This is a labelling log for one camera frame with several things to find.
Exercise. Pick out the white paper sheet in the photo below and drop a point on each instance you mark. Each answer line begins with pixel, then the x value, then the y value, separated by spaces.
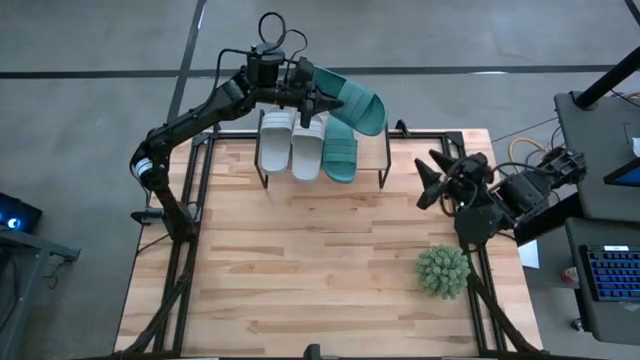
pixel 530 255

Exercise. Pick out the grey desk top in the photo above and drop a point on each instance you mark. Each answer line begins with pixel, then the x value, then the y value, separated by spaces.
pixel 590 160
pixel 610 320

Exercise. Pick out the black aluminium table frame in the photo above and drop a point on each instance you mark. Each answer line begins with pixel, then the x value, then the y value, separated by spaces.
pixel 482 325

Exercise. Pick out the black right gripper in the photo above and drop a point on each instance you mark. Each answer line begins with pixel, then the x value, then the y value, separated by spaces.
pixel 467 175

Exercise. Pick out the black monitor with blue screen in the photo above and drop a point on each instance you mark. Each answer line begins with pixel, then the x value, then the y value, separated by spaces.
pixel 627 175

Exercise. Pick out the small black knob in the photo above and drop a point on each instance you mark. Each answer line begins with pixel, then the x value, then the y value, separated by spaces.
pixel 578 325

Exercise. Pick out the black computer with blue light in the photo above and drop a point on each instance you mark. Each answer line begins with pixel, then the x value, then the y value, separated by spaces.
pixel 15 215

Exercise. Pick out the backlit black keyboard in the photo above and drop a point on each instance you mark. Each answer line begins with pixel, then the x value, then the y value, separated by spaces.
pixel 615 272

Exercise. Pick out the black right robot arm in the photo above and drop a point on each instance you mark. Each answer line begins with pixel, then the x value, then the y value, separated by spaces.
pixel 530 190

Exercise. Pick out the green artificial plant ball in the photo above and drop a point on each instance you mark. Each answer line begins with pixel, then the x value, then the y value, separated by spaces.
pixel 442 272

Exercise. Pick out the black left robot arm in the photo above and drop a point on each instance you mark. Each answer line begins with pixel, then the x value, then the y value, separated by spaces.
pixel 200 117

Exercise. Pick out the light grey rubber slide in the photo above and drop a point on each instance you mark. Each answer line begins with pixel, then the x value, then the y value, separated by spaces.
pixel 276 145
pixel 306 155

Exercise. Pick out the small red object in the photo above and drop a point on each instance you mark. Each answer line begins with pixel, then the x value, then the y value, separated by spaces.
pixel 570 276

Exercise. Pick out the green rubber slide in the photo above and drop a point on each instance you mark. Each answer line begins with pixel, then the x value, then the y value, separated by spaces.
pixel 360 105
pixel 340 160

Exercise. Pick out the grey metal stand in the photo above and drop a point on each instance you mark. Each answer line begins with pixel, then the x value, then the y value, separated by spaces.
pixel 30 245

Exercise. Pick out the white paper note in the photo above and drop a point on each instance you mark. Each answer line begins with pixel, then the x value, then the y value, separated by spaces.
pixel 636 147

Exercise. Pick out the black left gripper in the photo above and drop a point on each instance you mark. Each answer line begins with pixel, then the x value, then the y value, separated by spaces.
pixel 300 95

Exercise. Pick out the black metal pole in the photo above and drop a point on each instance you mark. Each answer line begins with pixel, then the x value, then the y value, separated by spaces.
pixel 605 80

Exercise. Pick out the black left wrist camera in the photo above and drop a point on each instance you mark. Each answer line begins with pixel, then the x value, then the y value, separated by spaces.
pixel 302 70

